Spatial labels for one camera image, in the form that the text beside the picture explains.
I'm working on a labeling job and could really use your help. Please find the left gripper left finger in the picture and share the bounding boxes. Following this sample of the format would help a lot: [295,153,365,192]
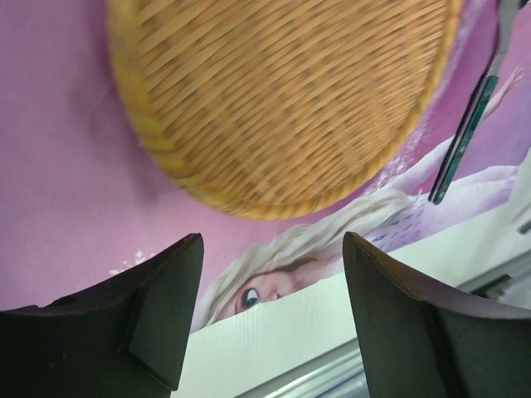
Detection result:
[1,234,204,398]

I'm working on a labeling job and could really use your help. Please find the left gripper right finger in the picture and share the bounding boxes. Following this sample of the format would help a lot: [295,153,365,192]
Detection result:
[343,232,530,397]

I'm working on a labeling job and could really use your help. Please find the purple printed cloth placemat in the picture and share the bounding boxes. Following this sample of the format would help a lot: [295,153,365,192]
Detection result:
[1,1,530,330]

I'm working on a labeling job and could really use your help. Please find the metal spoon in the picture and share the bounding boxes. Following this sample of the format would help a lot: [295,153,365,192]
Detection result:
[428,0,529,206]

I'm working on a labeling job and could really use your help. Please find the round orange woven plate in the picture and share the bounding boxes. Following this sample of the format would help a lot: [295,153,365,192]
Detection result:
[107,0,463,220]

